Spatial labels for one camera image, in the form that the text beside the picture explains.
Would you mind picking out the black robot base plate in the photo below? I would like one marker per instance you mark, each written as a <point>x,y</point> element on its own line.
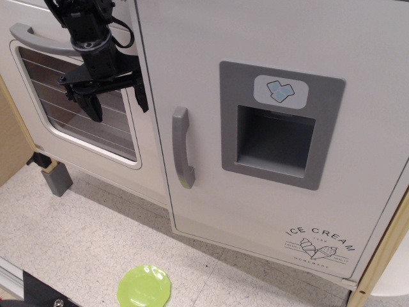
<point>38,293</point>

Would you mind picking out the wooden side panel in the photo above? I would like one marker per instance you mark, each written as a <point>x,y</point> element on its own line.
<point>16,143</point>

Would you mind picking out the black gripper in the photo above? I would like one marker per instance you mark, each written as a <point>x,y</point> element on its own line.
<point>105,68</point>

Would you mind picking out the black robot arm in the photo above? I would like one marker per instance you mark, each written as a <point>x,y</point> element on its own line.
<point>105,68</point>

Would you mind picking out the wooden right frame post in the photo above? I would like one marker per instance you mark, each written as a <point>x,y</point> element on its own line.
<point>386,249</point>

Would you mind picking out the white fridge door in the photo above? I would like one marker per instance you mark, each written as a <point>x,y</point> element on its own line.
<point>334,230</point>

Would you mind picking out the white oven door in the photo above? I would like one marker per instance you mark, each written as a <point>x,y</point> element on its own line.
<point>122,150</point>

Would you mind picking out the grey ice dispenser panel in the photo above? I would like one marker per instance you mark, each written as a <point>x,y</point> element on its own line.
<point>277,124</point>

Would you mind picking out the grey oven door handle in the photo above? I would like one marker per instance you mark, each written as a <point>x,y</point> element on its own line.
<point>25,35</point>

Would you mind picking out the green plastic plate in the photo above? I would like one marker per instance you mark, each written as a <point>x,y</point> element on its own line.
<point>144,285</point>

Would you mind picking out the grey fridge door handle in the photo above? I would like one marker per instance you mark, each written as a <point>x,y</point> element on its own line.
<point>180,126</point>

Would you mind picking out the grey cabinet leg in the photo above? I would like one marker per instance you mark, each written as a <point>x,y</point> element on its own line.
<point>58,180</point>

